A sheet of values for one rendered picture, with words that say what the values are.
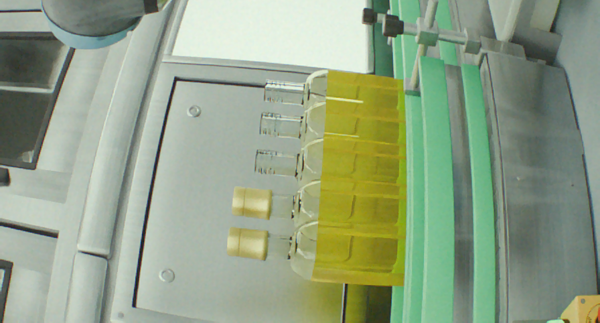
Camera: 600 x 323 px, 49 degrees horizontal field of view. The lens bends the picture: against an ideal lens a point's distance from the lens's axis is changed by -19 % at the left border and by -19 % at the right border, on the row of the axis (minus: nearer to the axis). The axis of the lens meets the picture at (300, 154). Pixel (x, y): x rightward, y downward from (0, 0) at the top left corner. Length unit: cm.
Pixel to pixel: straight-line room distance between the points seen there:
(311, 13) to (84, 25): 68
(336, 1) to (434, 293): 75
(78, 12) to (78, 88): 60
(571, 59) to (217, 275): 55
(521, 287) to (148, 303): 50
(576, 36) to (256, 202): 46
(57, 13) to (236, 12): 66
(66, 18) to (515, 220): 50
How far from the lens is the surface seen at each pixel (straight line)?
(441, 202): 80
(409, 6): 114
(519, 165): 84
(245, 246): 88
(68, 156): 121
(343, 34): 131
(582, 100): 92
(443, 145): 84
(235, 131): 116
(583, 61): 92
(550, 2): 96
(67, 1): 70
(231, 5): 135
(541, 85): 94
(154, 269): 103
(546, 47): 102
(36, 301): 108
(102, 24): 73
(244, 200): 92
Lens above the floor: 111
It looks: 1 degrees down
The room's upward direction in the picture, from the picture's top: 84 degrees counter-clockwise
